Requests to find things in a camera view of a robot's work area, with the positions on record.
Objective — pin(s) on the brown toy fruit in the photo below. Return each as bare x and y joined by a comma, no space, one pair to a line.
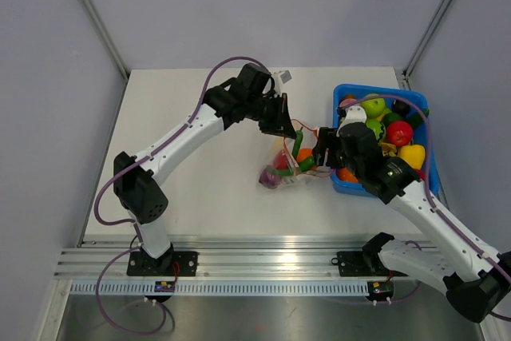
347,100

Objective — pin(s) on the orange toy tomato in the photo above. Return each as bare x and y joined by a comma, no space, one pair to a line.
346,176

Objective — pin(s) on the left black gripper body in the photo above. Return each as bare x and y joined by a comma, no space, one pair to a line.
267,111

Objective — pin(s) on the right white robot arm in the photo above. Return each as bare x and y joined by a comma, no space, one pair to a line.
472,275

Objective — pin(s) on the white slotted cable duct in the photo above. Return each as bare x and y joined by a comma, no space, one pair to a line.
223,288

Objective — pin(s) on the green toy apple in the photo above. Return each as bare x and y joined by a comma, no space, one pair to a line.
373,107

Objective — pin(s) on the green striped toy watermelon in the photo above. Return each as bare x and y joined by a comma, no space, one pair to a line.
378,128

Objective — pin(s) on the purple toy onion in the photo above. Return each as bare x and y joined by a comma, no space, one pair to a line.
269,179

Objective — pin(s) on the green toy chili pepper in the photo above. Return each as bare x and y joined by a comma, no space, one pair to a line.
307,164

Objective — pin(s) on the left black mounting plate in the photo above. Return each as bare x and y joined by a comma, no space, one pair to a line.
183,263

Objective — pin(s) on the small green toy pepper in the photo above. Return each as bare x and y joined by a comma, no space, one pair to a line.
297,144

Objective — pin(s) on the yellow toy corn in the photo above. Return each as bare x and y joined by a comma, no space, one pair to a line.
388,149

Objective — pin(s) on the yellow toy bell pepper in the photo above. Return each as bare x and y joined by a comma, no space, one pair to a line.
413,155

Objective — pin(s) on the green toy cucumber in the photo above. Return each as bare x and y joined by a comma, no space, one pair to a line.
415,120

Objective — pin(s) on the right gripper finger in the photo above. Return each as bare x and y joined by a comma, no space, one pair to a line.
327,139
334,159

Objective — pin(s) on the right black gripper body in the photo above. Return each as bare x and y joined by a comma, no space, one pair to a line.
351,164

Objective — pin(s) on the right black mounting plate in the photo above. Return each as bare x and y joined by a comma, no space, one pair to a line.
353,264

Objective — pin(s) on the orange toy fruit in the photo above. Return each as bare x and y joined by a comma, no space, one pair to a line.
304,153

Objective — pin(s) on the black mounting plate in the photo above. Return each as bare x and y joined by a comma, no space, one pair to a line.
353,264
183,263

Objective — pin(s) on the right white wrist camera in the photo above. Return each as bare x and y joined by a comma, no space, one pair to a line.
354,114

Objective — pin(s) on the clear zip top bag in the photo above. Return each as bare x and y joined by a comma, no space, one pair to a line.
284,145

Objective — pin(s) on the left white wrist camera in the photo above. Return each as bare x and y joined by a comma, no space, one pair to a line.
281,77

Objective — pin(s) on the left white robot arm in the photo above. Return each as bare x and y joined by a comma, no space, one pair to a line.
139,178

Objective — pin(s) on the red toy apple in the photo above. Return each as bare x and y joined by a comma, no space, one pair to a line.
399,133

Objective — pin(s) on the dark toy avocado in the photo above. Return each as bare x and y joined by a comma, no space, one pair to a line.
401,108

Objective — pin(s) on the aluminium rail base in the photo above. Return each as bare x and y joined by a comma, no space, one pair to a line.
222,257

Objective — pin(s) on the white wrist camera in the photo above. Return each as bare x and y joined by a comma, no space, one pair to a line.
354,114
281,77

